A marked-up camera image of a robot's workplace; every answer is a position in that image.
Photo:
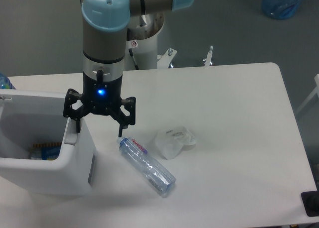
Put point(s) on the black device at table corner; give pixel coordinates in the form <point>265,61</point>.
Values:
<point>311,203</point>

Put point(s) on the blue plastic bag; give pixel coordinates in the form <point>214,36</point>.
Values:
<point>280,9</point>

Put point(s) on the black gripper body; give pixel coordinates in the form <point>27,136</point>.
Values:
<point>101,98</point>

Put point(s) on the trash inside can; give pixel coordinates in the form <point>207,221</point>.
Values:
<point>45,151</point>

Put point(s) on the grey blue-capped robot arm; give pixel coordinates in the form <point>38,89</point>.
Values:
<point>105,35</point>

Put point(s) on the white frame at right edge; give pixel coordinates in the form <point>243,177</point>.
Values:
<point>310,100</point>

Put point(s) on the white clamp with bolt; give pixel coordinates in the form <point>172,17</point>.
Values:
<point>208,60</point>

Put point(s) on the white push-lid trash can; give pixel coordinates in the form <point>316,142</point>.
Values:
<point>29,117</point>

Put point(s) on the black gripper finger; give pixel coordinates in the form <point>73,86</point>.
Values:
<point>71,98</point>
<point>124,112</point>

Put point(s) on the crumpled white plastic wrapper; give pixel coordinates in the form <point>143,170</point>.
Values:
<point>171,141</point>

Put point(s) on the clear plastic water bottle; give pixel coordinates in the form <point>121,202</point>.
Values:
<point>153,171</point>

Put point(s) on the blue bottle at left edge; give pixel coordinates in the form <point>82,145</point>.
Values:
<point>5,82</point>

